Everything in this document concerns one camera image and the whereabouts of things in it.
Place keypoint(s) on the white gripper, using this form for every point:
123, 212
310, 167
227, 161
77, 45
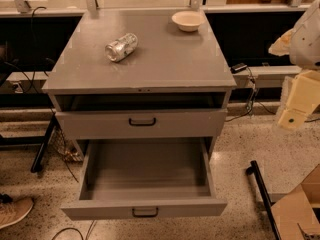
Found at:
307, 45

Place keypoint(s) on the grey drawer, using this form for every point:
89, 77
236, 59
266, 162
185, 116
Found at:
145, 178
141, 124

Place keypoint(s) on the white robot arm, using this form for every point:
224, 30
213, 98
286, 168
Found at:
302, 45

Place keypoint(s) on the grey top drawer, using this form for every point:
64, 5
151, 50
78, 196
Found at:
141, 124

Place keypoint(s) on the grey drawer cabinet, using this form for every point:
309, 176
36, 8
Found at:
169, 69

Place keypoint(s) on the black power adapter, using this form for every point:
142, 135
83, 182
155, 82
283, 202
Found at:
238, 68

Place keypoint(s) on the cardboard box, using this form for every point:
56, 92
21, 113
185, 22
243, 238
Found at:
294, 213

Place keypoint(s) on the white paper bowl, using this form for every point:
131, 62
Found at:
188, 21

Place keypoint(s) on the black table leg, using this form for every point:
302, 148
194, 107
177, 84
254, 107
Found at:
36, 166

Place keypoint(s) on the tan sneaker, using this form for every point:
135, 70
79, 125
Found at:
15, 211

